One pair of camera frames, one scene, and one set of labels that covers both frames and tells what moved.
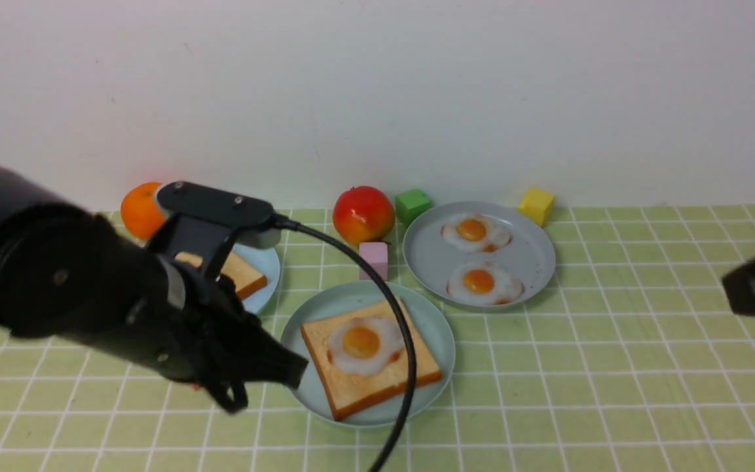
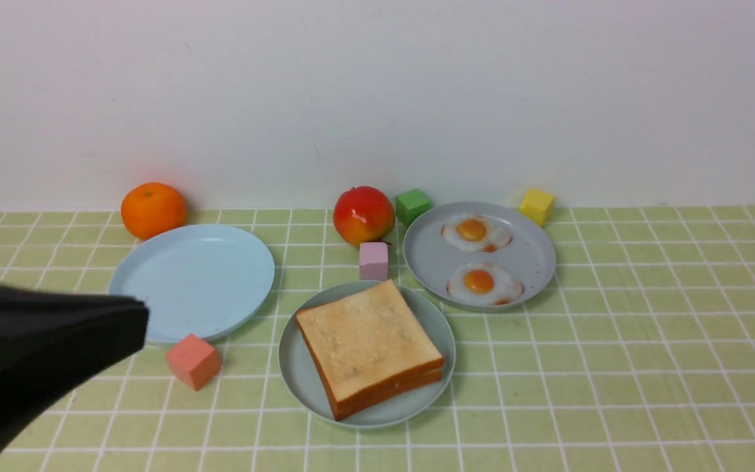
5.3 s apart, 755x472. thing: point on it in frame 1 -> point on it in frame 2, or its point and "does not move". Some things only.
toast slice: x=360 y=358 does not move
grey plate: x=530 y=255 does not move
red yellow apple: x=364 y=214 does not move
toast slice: x=246 y=278 -> x=368 y=347
